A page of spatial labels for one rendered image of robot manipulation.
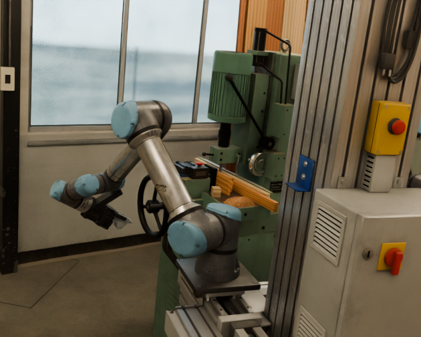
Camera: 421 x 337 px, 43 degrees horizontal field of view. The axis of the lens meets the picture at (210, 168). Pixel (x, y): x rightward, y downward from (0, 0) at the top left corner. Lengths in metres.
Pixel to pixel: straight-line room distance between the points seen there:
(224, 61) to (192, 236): 1.01
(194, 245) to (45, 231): 2.17
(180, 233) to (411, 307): 0.66
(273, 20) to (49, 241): 2.23
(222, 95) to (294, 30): 2.00
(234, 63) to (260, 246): 0.84
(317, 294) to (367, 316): 0.13
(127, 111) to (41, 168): 1.87
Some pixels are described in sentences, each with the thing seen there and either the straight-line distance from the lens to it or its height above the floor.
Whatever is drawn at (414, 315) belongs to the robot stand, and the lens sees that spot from 1.47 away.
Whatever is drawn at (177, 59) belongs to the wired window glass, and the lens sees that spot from 3.86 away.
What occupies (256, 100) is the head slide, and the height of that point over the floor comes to 1.30.
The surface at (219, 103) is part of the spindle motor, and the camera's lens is 2.38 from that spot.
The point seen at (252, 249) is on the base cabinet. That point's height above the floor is 0.64.
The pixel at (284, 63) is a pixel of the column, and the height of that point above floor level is 1.48.
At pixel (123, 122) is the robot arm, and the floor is 1.29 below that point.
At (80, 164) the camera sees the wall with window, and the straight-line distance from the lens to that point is 3.58.
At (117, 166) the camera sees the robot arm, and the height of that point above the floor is 1.08.
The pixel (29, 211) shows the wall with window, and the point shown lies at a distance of 3.56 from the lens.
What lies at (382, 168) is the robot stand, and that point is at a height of 1.29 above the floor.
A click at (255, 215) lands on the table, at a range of 2.26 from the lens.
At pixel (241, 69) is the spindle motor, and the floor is 1.44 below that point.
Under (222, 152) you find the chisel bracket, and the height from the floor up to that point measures 1.05.
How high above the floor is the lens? 1.60
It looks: 15 degrees down
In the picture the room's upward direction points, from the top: 6 degrees clockwise
